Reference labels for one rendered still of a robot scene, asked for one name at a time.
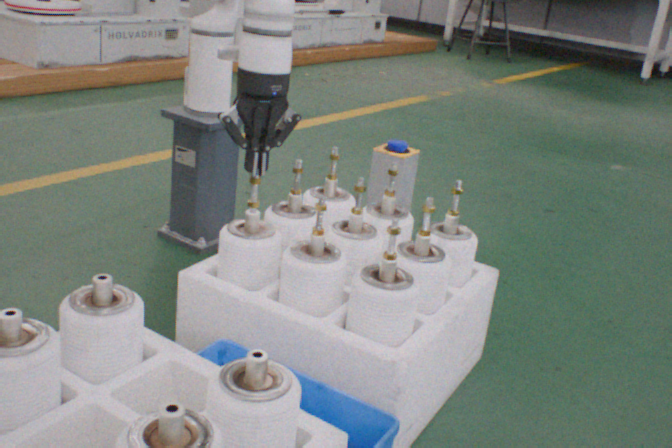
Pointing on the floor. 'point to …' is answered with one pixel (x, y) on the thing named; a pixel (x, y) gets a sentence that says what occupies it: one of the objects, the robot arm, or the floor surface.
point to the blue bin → (325, 402)
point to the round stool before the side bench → (489, 23)
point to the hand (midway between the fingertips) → (256, 162)
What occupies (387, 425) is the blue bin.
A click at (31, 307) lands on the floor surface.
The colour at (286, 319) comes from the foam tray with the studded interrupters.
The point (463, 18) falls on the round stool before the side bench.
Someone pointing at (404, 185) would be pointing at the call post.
